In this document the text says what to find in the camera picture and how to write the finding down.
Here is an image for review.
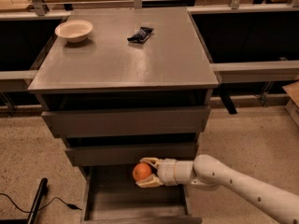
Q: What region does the black snack packet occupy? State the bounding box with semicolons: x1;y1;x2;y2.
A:
127;27;153;44

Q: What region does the grey middle drawer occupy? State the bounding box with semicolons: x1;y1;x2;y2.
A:
65;142;196;166

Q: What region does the grey top drawer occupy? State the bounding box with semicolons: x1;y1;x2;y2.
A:
42;105;210;138

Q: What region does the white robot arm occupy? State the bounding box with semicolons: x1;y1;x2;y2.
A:
133;154;299;224

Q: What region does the black bar on floor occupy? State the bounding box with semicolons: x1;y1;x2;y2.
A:
0;177;50;224

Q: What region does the grey metal railing frame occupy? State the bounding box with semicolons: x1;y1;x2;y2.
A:
1;0;298;108

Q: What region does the grey drawer cabinet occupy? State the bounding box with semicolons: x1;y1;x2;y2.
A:
27;7;220;224

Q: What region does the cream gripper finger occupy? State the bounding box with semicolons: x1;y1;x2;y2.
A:
135;174;164;188
140;157;160;169

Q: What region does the white bowl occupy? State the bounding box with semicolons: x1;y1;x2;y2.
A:
55;20;93;43

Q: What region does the black cable on floor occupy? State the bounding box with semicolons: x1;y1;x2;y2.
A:
0;192;83;215

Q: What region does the orange fruit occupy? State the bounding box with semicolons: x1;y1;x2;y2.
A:
133;163;152;182

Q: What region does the wooden box at right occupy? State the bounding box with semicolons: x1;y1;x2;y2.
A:
283;81;299;126

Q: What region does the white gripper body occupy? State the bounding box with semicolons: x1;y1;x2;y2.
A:
157;159;178;186

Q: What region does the grey open bottom drawer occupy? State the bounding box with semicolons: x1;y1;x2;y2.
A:
80;165;202;224

